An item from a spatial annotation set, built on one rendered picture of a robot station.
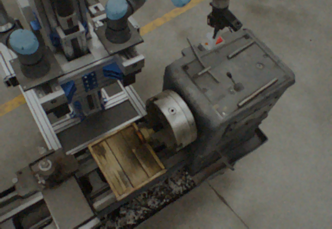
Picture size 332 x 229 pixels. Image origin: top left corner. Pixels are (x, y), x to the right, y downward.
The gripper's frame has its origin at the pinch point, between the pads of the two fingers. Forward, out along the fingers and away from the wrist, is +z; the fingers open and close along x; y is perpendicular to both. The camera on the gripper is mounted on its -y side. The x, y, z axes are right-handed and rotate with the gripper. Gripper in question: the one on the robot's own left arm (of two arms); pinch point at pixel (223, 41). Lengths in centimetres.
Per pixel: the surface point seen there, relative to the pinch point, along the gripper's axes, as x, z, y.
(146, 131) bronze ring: 53, 26, 4
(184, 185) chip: 44, 88, -9
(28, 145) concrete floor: 106, 111, 121
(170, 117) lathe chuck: 41.9, 17.6, -3.7
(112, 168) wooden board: 75, 48, 13
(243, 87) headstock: 2.2, 20.2, -16.6
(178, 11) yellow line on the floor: -108, 112, 157
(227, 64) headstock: -2.4, 16.8, -1.6
